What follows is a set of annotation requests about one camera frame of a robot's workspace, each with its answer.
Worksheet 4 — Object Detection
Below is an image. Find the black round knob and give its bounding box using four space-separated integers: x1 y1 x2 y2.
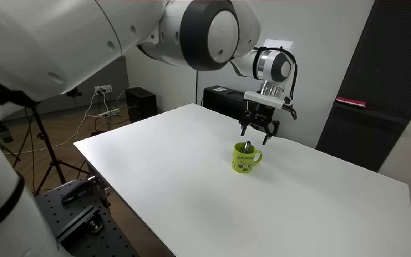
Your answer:
86 212 107 235

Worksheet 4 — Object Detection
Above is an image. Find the white power strip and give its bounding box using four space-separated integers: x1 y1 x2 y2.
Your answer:
94 107 122 118

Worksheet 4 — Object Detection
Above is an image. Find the red label strip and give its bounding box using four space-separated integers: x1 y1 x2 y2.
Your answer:
336 95 368 109

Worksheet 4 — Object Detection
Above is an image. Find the white wall outlet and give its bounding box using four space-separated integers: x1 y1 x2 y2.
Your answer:
93 82 114 95

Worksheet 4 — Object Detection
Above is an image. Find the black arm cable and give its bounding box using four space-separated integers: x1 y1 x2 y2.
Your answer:
251 44 300 121

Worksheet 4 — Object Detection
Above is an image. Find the black equipment case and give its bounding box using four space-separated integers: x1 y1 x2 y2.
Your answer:
202 84 254 121

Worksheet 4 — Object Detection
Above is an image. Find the black speaker box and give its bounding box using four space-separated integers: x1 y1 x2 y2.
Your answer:
124 85 159 122

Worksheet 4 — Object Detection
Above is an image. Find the black perforated breadboard table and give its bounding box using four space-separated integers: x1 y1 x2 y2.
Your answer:
35 175 143 257

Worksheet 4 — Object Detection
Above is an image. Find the dark tall cabinet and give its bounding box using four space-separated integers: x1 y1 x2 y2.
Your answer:
316 0 411 174

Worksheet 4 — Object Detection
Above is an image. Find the black tripod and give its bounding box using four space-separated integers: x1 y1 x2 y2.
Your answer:
5 101 94 197

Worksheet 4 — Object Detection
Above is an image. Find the green mug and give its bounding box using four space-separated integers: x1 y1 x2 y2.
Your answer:
231 139 266 175

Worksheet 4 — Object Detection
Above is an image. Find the black clamp tool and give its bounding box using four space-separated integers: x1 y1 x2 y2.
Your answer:
60 175 102 207

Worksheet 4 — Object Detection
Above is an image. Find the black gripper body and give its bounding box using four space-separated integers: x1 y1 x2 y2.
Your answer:
243 104 281 129

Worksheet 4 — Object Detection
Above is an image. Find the white floor cable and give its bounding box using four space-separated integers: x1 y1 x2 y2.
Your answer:
33 88 109 154

